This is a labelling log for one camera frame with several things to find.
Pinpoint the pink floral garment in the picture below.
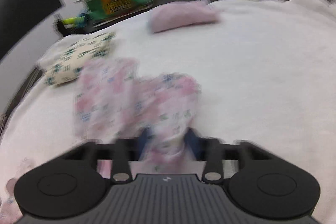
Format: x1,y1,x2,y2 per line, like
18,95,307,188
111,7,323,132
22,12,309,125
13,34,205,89
75,58,201,173

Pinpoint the folded cream floral cloth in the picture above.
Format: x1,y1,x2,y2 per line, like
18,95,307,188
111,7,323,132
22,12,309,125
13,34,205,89
37,32,115,86

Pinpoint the folded pink cloth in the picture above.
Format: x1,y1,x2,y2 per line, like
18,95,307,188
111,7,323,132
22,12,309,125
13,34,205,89
149,0,220,33

